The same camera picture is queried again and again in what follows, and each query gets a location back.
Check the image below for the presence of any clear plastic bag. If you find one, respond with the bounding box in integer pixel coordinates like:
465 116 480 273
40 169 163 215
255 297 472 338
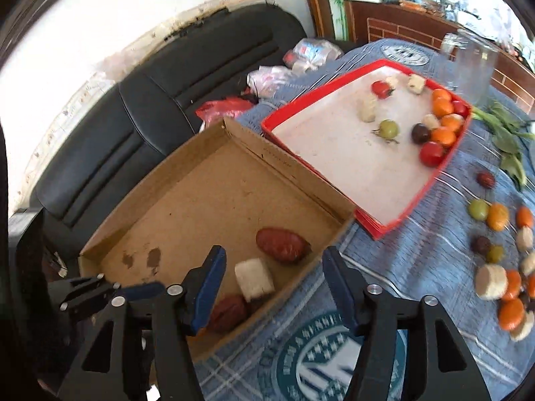
284 37 345 74

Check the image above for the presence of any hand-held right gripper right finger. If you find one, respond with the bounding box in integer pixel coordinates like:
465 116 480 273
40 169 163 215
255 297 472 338
324 246 492 401

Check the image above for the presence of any clear glass pitcher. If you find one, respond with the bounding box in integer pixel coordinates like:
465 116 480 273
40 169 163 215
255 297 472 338
441 29 500 107

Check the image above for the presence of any large red jujube date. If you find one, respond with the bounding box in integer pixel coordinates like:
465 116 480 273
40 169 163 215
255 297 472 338
256 228 312 265

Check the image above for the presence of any blue plaid blanket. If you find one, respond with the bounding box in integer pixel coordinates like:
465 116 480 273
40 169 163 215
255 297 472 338
184 39 535 401

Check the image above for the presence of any dark purple grape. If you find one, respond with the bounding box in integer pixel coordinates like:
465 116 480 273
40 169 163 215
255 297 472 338
411 123 432 144

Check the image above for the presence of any brown wooden cabinet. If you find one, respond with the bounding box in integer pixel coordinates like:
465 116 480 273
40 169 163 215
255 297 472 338
343 0 535 113

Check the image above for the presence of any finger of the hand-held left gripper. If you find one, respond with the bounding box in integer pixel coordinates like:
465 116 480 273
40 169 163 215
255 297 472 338
48 273 167 324

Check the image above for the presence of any pinkish plastic bag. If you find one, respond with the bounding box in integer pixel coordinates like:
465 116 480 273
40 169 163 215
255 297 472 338
246 65 302 98

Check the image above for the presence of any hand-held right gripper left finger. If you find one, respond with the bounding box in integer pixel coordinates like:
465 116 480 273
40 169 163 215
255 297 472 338
56 246 228 401

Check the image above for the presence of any red plastic bag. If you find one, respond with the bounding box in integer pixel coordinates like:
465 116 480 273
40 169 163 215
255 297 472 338
196 97 255 128

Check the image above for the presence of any green leafy vegetable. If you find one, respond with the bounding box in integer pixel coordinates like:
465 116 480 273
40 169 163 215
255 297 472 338
472 100 535 190

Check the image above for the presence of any large pale sugarcane chunk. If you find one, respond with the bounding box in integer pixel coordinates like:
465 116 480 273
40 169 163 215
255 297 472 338
474 264 508 300

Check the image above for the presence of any dark red jujube date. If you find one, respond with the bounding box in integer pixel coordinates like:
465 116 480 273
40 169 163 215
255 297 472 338
470 235 492 255

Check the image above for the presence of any bamboo print wall strip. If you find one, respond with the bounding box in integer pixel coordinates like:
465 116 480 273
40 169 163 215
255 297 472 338
322 0 349 40

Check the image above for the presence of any red plastic tray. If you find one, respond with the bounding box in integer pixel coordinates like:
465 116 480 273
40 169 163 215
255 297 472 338
260 59 473 241

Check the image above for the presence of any black leather sofa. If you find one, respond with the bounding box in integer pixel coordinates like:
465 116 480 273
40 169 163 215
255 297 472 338
31 3 308 276

